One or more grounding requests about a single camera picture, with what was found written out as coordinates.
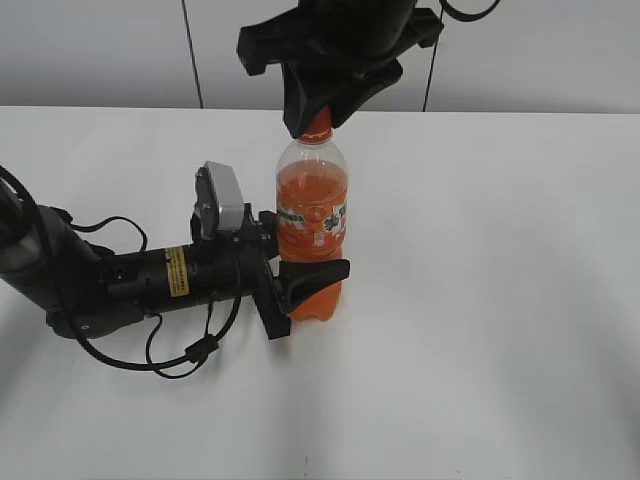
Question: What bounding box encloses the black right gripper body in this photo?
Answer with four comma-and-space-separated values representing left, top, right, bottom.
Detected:
237, 0, 444, 80

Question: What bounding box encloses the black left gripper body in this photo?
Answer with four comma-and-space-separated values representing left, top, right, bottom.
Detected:
188, 202, 293, 341

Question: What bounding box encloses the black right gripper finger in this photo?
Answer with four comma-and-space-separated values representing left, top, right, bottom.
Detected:
328, 60, 403, 129
281, 63, 345, 138

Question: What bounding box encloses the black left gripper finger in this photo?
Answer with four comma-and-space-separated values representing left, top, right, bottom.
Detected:
258, 210, 279, 260
277, 259, 350, 316

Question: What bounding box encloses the orange bottle cap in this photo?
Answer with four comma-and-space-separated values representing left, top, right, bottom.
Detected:
298, 106, 333, 145

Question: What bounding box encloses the orange soda bottle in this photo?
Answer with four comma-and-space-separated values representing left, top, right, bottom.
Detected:
275, 137, 350, 322

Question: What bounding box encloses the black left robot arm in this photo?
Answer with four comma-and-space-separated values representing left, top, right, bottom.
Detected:
1, 186, 350, 339

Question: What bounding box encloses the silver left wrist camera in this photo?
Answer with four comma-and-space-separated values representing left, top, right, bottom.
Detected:
194, 161, 245, 240

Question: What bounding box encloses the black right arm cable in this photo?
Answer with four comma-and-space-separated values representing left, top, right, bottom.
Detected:
421, 0, 503, 113

